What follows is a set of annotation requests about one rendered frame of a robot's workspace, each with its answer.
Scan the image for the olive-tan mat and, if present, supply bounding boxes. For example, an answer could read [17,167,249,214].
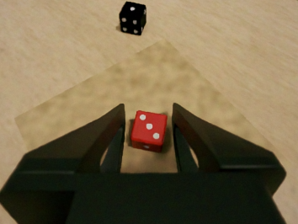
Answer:
[14,38,291,173]

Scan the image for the black die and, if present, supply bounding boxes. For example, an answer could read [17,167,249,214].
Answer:
[119,1,146,35]

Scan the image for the red die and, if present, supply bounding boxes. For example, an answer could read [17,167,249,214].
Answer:
[130,110,168,152]

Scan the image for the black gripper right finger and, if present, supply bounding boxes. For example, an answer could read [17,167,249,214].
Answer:
[172,103,287,197]

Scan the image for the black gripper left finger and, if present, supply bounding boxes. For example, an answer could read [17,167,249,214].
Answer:
[12,104,125,173]

